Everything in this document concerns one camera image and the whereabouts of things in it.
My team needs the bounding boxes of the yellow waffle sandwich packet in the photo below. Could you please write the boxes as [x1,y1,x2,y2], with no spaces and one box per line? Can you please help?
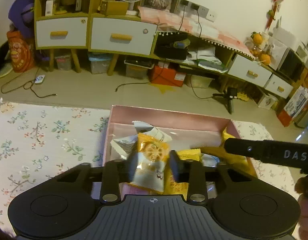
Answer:
[164,148,202,200]

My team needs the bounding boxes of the white printed snack packet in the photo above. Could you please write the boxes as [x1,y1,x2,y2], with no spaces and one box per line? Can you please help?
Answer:
[110,121,172,159]

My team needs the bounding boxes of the orange white cookie packet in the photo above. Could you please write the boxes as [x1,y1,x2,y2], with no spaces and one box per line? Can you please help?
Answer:
[130,141,170,193]

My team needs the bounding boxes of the gold snack bar packet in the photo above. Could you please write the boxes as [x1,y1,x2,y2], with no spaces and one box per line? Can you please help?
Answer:
[200,128,248,166]

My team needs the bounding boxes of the person's right hand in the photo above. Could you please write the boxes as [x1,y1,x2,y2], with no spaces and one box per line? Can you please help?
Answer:
[294,176,308,240]

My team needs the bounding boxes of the pink silver storage box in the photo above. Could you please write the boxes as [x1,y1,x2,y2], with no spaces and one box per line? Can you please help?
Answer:
[102,105,256,176]

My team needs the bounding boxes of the small black tripod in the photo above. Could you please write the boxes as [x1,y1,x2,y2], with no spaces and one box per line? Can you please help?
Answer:
[212,87,238,114]

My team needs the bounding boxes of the floral white tablecloth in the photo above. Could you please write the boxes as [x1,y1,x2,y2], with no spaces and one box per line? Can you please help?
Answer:
[0,101,298,233]

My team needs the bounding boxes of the black microwave oven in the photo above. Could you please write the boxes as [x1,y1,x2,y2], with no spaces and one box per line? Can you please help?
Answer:
[277,47,305,82]

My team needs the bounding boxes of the oranges in bag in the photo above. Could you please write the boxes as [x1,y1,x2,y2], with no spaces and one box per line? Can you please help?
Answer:
[245,31,271,66]

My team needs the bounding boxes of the red shoe box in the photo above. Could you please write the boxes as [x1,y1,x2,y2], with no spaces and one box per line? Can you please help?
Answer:
[149,66,186,87]

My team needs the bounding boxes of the clear plastic storage bin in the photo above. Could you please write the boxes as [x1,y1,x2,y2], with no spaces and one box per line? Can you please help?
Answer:
[88,52,112,74]

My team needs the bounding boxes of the orange cartoon bag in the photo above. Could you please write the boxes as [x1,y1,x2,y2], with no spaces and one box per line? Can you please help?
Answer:
[6,30,35,73]

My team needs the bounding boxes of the pink cloth runner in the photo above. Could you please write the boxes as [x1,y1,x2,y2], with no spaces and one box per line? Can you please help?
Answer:
[138,6,255,59]

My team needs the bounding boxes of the yellow white TV cabinet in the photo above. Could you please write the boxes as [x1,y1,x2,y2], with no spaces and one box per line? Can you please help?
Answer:
[33,0,307,99]

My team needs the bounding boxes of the purple plush toy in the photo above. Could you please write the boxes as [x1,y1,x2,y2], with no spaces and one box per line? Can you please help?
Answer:
[8,0,35,38]

